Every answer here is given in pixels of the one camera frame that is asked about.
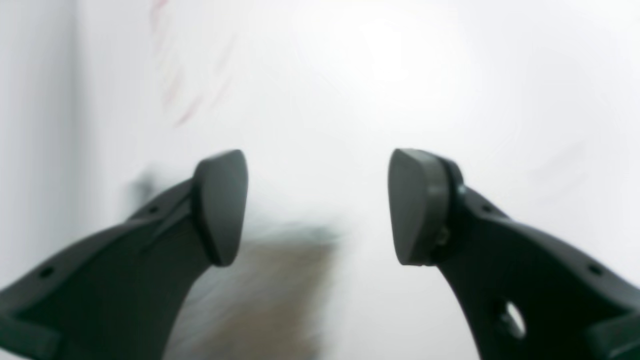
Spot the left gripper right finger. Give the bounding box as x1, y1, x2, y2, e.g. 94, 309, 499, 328
388, 148, 640, 360

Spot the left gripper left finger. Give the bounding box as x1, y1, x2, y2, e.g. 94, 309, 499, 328
0, 149, 249, 360

